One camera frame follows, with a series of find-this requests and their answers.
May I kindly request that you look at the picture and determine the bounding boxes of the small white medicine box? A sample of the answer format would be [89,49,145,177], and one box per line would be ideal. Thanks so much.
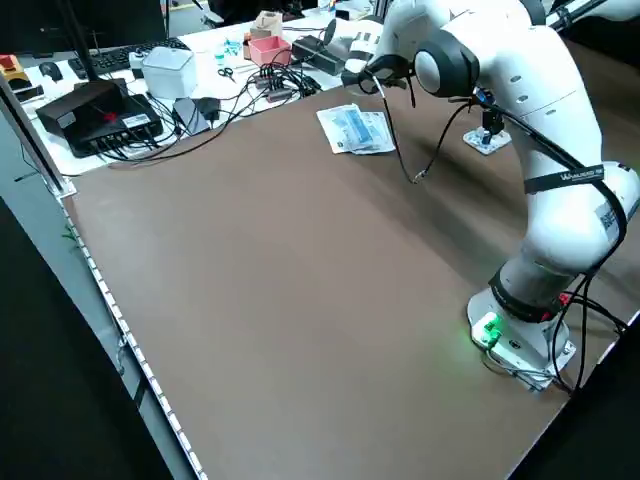
[462,127,512,158]

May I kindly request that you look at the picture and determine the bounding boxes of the pink open box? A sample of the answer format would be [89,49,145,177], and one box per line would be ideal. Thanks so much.
[247,35,293,67]

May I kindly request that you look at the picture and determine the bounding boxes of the small cardboard box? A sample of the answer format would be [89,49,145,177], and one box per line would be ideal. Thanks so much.
[249,10,284,39]

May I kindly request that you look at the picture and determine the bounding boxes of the white cube box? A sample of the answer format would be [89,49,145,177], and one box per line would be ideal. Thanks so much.
[141,45,198,100]

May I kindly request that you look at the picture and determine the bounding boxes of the black power brick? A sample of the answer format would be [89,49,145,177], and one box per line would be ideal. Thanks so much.
[308,48,347,77]
[291,35,332,57]

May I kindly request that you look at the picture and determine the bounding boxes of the blue white mask packet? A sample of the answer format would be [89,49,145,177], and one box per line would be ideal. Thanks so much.
[316,103,397,156]

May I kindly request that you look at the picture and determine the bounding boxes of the grey usb hub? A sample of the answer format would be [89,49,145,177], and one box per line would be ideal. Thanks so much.
[251,66,317,104]

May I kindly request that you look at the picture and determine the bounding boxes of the teal plastic clips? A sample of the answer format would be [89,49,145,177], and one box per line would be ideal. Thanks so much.
[214,39,242,64]

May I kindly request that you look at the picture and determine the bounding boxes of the black power adapter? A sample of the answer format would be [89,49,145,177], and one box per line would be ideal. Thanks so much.
[171,95,222,136]

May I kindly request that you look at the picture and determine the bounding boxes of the black keyboard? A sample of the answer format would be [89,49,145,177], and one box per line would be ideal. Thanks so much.
[67,37,192,72]

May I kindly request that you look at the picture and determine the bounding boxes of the black monitor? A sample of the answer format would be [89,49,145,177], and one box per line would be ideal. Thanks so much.
[0,0,169,84]

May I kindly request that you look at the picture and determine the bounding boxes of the orange black block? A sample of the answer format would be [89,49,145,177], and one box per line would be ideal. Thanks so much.
[0,53,25,84]

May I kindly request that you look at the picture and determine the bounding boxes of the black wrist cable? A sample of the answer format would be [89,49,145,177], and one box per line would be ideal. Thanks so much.
[368,72,474,185]

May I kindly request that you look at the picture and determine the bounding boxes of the black cable bundle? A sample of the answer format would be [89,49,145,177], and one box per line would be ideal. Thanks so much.
[102,74,321,166]

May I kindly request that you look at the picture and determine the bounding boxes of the black base cables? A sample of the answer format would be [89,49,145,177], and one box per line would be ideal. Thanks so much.
[547,277,629,396]

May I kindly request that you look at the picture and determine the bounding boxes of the black network switch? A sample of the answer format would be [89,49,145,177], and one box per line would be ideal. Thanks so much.
[35,78,164,159]

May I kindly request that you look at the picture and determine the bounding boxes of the aluminium frame rail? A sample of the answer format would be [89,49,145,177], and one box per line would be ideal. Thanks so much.
[0,74,77,202]

